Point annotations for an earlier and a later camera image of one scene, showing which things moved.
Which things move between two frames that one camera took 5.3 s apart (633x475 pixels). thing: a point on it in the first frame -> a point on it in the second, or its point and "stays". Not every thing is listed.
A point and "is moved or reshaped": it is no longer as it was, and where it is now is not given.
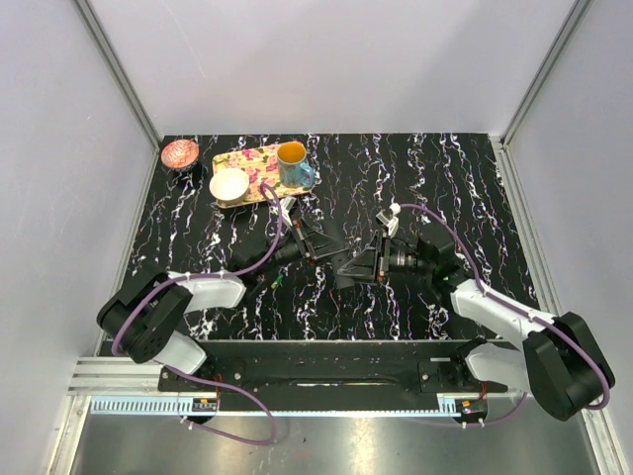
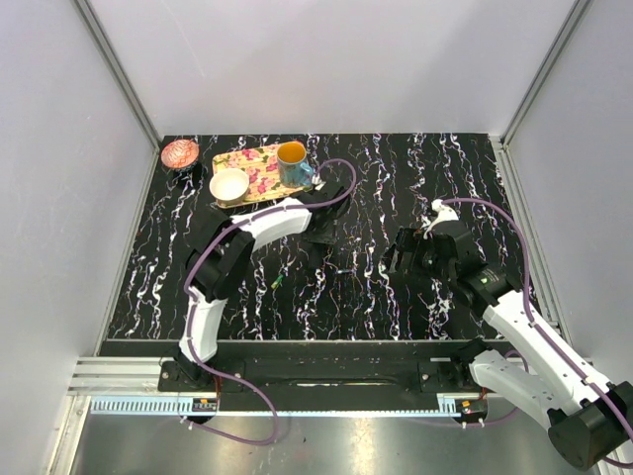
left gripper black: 318,247 -> 328,236
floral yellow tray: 261,166 stays
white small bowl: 228,187 stays
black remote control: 336,261 is moved or reshaped
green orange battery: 275,284 stays
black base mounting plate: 328,367 stays
